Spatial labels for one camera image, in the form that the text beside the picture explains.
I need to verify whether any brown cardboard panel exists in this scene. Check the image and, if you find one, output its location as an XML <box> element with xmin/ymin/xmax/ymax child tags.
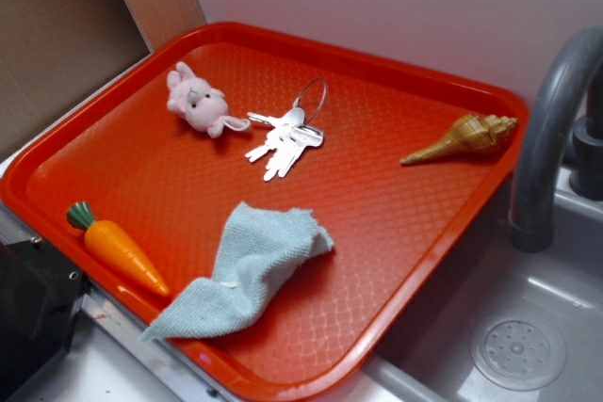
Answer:
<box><xmin>1</xmin><ymin>0</ymin><xmax>148</xmax><ymax>158</ymax></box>

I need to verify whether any tan spiral seashell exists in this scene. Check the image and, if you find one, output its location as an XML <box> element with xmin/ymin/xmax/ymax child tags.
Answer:
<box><xmin>399</xmin><ymin>114</ymin><xmax>518</xmax><ymax>166</ymax></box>

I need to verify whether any grey toy sink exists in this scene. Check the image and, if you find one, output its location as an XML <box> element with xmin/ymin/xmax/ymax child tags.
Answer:
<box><xmin>363</xmin><ymin>169</ymin><xmax>602</xmax><ymax>401</ymax></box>

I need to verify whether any light blue cloth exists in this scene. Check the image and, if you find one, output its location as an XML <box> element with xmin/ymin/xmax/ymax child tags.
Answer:
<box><xmin>139</xmin><ymin>202</ymin><xmax>334</xmax><ymax>342</ymax></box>

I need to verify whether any orange toy carrot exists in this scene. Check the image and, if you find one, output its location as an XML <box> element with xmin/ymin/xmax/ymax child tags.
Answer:
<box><xmin>66</xmin><ymin>201</ymin><xmax>170</xmax><ymax>297</ymax></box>

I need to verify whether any silver key bunch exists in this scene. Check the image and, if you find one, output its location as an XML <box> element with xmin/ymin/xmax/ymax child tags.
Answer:
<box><xmin>245</xmin><ymin>78</ymin><xmax>329</xmax><ymax>182</ymax></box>

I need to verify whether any red plastic tray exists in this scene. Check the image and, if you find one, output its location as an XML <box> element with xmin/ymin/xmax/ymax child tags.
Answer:
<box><xmin>1</xmin><ymin>23</ymin><xmax>529</xmax><ymax>401</ymax></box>

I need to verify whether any pink plush bunny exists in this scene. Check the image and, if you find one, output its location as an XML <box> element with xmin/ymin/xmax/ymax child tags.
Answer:
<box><xmin>167</xmin><ymin>62</ymin><xmax>251</xmax><ymax>138</ymax></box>

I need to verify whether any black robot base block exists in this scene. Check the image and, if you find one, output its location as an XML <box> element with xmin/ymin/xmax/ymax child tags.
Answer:
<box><xmin>1</xmin><ymin>237</ymin><xmax>88</xmax><ymax>401</ymax></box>

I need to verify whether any grey toy faucet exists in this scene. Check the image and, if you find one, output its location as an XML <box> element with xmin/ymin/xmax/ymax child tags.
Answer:
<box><xmin>509</xmin><ymin>25</ymin><xmax>602</xmax><ymax>252</ymax></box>

